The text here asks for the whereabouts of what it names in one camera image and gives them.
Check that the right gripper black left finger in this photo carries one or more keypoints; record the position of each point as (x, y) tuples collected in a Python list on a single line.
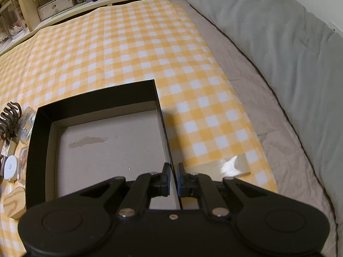
[(142, 190)]

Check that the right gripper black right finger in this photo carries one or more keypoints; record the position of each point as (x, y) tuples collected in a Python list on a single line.
[(203, 188)]

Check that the black cardboard box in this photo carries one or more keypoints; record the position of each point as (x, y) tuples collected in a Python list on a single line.
[(89, 138)]

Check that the clear case with press-on nails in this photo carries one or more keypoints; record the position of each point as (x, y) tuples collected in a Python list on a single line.
[(22, 165)]

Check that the clear case with metal charms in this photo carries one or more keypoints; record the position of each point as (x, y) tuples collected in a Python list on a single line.
[(25, 125)]

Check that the white round disc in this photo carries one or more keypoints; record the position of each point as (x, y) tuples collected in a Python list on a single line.
[(10, 168)]

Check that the UV gel polish box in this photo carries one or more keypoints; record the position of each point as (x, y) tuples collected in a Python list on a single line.
[(8, 148)]

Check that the dark brown hair claw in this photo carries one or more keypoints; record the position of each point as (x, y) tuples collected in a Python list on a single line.
[(9, 120)]

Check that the yellow white checkered cloth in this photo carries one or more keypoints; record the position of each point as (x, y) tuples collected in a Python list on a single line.
[(149, 39)]

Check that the grey pillow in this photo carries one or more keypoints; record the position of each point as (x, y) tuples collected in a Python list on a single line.
[(300, 57)]

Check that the white small drawer box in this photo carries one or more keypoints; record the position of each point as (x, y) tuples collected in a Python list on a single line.
[(53, 7)]

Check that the clear doll display case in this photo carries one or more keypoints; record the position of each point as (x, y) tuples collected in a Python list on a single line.
[(13, 18)]

